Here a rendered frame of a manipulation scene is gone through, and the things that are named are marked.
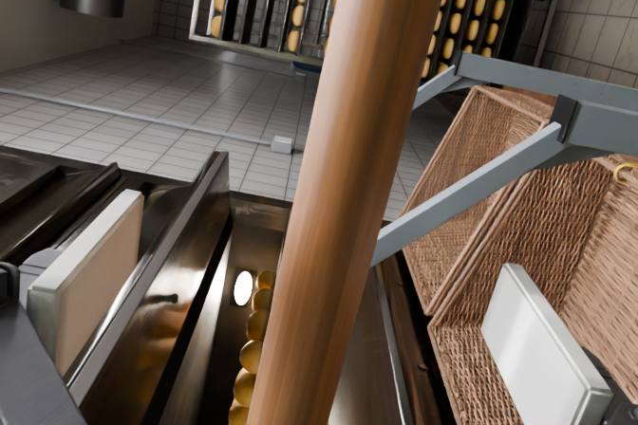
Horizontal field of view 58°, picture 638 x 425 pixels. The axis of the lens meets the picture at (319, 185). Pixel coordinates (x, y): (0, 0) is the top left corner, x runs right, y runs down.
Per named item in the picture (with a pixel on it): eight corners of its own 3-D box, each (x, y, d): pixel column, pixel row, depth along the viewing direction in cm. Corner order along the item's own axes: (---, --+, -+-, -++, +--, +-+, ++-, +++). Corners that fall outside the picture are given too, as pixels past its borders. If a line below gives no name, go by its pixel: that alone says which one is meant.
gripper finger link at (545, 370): (589, 388, 14) (617, 394, 14) (502, 260, 21) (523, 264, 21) (548, 482, 15) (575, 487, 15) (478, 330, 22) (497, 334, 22)
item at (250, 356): (223, 550, 149) (202, 547, 149) (246, 420, 195) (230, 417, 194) (263, 356, 130) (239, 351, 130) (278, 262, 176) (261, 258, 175)
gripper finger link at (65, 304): (50, 398, 14) (20, 393, 14) (137, 267, 21) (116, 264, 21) (58, 293, 13) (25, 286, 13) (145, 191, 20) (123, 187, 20)
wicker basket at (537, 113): (543, 343, 127) (422, 321, 126) (477, 243, 181) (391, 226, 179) (622, 132, 113) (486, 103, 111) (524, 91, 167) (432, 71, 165)
